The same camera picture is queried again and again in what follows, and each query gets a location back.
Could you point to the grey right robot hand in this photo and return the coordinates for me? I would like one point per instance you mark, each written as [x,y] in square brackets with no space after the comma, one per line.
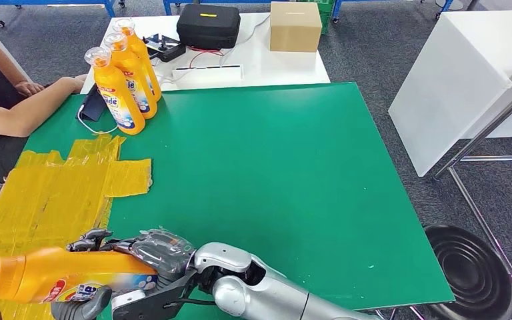
[163,254]

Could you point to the person's left hand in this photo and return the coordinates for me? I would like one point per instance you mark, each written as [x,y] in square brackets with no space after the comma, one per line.
[28,88]

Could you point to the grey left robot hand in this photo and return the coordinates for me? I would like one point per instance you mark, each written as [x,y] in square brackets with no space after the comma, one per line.
[81,307]

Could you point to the person's right hand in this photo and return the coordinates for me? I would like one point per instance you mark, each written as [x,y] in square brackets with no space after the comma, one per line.
[77,83]

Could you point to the orange detergent bottle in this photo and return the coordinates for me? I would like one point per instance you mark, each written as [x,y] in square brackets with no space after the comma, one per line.
[61,274]
[143,57]
[117,92]
[139,88]

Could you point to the person's right forearm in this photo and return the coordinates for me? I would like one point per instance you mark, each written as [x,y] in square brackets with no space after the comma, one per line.
[26,110]

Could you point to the person's left forearm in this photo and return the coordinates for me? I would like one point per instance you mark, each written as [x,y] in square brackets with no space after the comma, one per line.
[2,62]

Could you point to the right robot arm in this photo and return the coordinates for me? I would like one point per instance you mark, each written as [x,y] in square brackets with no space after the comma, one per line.
[260,287]

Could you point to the black remote controller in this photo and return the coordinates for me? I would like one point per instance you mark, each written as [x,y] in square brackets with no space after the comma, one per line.
[167,47]

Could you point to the green table board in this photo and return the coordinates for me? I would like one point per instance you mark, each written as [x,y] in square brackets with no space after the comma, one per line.
[260,168]

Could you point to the white power strip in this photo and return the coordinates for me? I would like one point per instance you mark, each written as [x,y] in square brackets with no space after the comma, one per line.
[207,74]

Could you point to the black carrying case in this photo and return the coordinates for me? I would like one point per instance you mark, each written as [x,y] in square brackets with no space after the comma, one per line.
[208,27]

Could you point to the cardboard box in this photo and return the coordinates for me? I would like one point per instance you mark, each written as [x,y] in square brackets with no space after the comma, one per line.
[296,27]

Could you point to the green plastic crate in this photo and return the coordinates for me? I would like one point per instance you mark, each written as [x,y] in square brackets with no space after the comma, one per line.
[325,20]

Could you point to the black round stool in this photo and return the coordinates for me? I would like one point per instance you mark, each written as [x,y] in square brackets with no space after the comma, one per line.
[468,274]

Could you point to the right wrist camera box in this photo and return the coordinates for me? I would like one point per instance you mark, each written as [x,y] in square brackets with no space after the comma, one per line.
[128,301]

